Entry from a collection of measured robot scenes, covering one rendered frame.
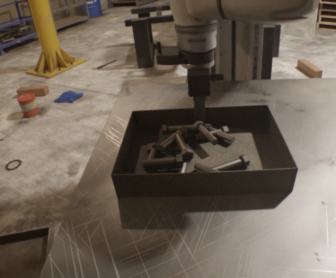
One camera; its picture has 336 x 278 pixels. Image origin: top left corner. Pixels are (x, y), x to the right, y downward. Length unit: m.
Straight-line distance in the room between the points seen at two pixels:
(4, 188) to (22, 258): 0.69
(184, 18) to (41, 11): 3.75
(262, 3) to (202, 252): 0.42
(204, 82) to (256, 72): 1.23
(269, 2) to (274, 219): 0.37
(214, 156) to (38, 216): 1.44
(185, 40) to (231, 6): 0.13
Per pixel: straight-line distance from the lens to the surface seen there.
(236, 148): 0.65
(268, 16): 0.52
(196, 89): 0.60
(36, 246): 1.74
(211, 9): 0.55
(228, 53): 1.79
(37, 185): 2.13
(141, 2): 9.67
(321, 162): 0.65
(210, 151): 0.64
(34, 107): 3.09
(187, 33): 0.59
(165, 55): 0.61
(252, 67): 1.79
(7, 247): 1.83
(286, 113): 0.81
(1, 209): 2.09
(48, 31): 4.30
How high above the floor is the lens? 1.26
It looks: 33 degrees down
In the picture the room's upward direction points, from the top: 6 degrees counter-clockwise
